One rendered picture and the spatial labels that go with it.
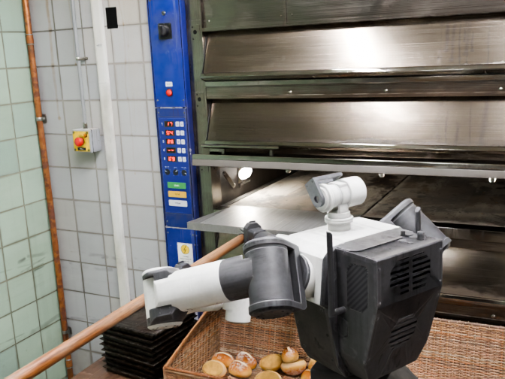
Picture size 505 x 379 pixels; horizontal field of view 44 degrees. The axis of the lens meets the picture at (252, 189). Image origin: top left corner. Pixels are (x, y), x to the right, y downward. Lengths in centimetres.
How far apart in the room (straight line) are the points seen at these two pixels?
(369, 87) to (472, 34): 37
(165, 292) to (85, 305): 184
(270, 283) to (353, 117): 115
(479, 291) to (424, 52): 83
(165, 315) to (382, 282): 46
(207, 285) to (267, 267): 14
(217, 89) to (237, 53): 17
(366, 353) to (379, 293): 14
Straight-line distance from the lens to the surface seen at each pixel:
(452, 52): 218
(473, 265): 232
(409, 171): 210
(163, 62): 257
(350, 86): 227
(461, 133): 219
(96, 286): 309
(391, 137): 223
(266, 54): 238
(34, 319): 317
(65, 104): 296
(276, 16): 238
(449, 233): 228
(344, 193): 139
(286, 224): 230
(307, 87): 233
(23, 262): 306
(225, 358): 255
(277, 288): 125
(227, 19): 247
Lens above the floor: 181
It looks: 12 degrees down
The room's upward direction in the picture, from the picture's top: 3 degrees counter-clockwise
